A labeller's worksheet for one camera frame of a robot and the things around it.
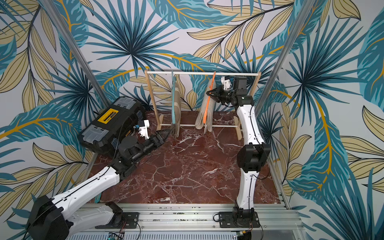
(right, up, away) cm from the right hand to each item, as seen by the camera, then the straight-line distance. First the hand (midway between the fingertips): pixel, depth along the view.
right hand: (192, 95), depth 79 cm
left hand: (-10, -20, -9) cm, 24 cm away
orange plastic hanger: (+9, 0, +7) cm, 12 cm away
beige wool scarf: (+10, -15, +17) cm, 25 cm away
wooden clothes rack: (-24, -11, +27) cm, 38 cm away
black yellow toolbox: (-48, -17, +10) cm, 52 cm away
